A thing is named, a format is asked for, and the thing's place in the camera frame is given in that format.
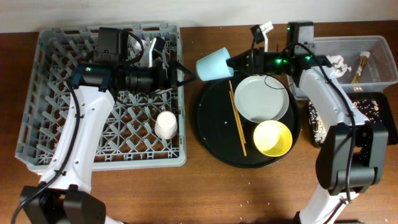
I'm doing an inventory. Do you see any grey dishwasher rack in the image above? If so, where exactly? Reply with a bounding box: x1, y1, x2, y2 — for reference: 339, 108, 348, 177
15, 26, 187, 174

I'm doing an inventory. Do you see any crumpled white napkin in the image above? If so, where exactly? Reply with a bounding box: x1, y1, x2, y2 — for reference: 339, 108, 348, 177
326, 55, 352, 78

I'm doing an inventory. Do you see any clear plastic waste bin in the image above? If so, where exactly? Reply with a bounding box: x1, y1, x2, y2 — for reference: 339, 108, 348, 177
312, 35, 397, 93

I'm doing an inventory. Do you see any white paper cup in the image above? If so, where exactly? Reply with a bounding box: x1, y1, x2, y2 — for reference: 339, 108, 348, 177
154, 111, 177, 139

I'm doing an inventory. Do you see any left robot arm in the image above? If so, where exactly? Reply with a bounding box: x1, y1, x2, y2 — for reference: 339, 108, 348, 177
17, 27, 195, 223

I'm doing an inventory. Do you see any wooden chopstick right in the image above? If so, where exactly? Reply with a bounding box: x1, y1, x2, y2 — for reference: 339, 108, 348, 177
228, 80, 246, 144

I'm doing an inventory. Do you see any black rectangular tray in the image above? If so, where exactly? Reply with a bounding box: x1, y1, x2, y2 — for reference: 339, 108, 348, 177
305, 92, 397, 148

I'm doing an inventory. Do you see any round black tray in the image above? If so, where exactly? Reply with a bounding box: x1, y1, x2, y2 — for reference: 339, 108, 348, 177
191, 76, 283, 169

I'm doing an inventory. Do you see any wooden chopstick left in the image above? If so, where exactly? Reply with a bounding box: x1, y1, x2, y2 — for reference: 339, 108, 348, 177
229, 91, 247, 157

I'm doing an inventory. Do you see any yellow bowl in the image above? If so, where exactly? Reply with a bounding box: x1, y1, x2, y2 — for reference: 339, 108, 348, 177
253, 120, 293, 157

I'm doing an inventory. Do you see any gold foil wrapper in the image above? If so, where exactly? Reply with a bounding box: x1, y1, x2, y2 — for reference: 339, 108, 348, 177
352, 51, 370, 84

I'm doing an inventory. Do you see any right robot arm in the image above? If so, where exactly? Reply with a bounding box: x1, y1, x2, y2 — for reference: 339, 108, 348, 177
226, 21, 388, 223

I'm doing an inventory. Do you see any food scraps pile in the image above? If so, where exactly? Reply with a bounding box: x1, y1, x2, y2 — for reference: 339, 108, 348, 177
307, 100, 382, 148

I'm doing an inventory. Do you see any wooden chopstick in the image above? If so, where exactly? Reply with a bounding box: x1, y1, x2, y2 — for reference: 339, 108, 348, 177
228, 80, 246, 144
229, 91, 247, 157

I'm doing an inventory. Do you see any light blue plastic cup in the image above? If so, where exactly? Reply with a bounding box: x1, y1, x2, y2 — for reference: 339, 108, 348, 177
196, 47, 234, 82

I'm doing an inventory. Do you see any white round plate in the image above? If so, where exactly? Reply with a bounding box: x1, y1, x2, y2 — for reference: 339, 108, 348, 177
234, 76, 290, 123

